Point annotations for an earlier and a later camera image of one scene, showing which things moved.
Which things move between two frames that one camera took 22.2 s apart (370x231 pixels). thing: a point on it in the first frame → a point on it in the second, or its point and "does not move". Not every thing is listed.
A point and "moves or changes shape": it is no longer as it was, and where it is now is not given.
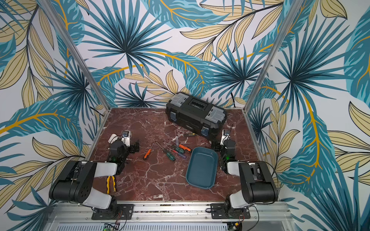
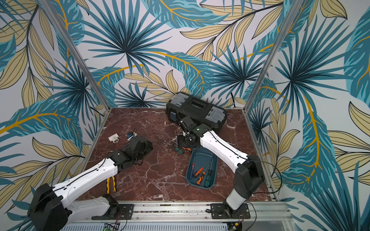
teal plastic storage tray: (202, 169) does not move
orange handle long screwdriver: (182, 146) moves or changes shape
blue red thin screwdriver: (178, 153) → (193, 166)
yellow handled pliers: (108, 183) does not move
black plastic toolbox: (196, 115) does not move
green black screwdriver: (168, 154) → (208, 180)
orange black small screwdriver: (148, 152) moves or changes shape
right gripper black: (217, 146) → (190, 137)
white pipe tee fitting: (112, 138) does not move
